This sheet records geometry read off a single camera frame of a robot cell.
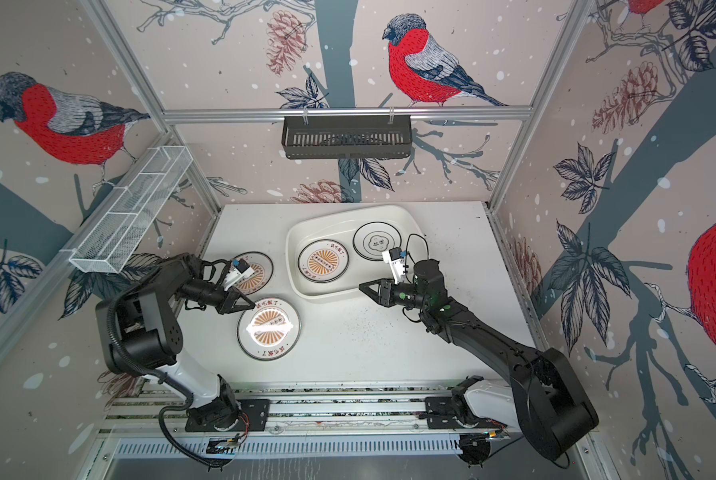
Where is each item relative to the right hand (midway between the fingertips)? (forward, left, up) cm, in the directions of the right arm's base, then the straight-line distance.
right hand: (360, 291), depth 77 cm
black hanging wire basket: (+57, +11, +11) cm, 59 cm away
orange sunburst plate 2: (+21, +16, -16) cm, 31 cm away
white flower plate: (+32, -2, -17) cm, 36 cm away
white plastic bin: (+34, +11, -13) cm, 38 cm away
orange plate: (+18, +37, -16) cm, 44 cm away
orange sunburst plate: (-6, +27, -14) cm, 31 cm away
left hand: (-1, +34, -9) cm, 35 cm away
